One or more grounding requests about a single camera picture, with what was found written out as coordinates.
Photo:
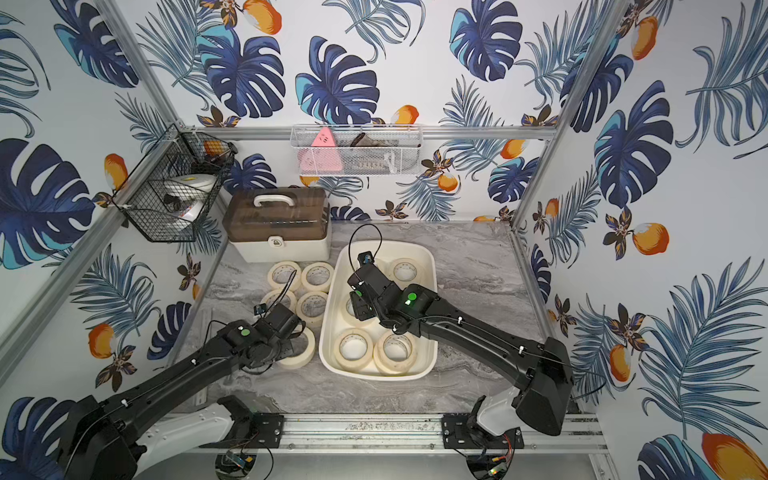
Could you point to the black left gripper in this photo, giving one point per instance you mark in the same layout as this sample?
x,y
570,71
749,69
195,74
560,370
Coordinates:
x,y
287,325

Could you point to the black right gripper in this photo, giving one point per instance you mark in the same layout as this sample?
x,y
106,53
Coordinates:
x,y
359,307

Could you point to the cream masking tape roll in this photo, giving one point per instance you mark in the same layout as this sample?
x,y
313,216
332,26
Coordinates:
x,y
311,308
348,313
285,273
288,299
317,277
395,354
300,351
405,271
353,349

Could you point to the white plastic storage tray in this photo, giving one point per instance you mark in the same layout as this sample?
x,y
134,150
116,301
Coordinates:
x,y
333,324

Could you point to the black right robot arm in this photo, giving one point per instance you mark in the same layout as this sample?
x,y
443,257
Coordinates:
x,y
539,373

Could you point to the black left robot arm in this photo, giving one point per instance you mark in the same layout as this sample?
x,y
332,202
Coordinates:
x,y
125,434

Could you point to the brown lidded white toolbox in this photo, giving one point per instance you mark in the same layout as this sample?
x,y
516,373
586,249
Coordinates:
x,y
280,224

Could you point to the pink triangle ruler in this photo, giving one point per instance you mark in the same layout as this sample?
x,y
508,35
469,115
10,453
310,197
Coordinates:
x,y
322,157

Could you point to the white round item in basket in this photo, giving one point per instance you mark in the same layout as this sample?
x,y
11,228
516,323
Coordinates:
x,y
185,195

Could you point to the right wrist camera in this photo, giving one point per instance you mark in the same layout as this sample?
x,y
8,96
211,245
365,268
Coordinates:
x,y
366,258

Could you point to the white mesh wall basket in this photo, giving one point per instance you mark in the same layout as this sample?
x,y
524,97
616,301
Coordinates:
x,y
367,150

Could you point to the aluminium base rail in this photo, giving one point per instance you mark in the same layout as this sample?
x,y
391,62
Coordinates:
x,y
361,433

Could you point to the black wire wall basket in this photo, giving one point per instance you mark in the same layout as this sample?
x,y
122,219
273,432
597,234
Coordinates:
x,y
175,153

